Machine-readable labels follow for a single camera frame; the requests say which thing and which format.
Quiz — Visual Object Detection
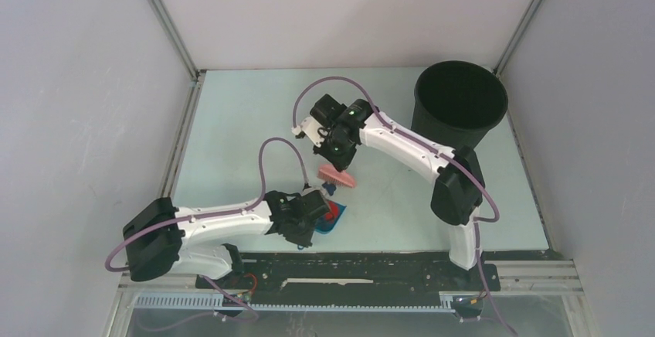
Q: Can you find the blue plastic dustpan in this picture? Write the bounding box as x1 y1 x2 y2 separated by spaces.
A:
314 200 346 234

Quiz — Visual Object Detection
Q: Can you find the pink hand brush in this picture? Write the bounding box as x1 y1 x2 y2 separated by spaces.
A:
317 164 357 189

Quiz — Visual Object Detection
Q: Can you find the small dark blue paper scrap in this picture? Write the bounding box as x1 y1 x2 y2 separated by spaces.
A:
321 182 337 196

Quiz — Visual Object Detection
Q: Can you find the black plastic trash bin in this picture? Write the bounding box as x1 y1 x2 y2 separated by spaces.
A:
410 60 508 149

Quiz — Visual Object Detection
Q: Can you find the red paper scrap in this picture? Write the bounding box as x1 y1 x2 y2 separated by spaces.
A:
323 200 342 223

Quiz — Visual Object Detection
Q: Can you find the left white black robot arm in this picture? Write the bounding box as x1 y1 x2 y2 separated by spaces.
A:
123 189 331 288

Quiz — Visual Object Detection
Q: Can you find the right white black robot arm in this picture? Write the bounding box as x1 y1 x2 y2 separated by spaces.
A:
292 95 484 289

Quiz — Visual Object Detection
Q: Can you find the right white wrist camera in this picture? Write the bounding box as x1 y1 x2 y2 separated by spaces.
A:
291 116 325 147

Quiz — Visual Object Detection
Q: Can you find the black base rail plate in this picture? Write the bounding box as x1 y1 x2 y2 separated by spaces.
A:
216 252 501 305

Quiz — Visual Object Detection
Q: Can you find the white cable duct strip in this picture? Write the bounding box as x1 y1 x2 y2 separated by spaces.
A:
133 292 454 313

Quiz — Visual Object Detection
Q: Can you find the left aluminium corner post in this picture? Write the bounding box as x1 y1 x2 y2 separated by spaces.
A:
147 0 200 81

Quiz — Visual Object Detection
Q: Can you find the aluminium corner post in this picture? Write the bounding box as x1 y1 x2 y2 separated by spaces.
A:
147 0 200 81
493 0 544 77

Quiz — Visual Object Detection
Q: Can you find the right aluminium corner post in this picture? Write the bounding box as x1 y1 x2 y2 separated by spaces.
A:
493 0 544 77

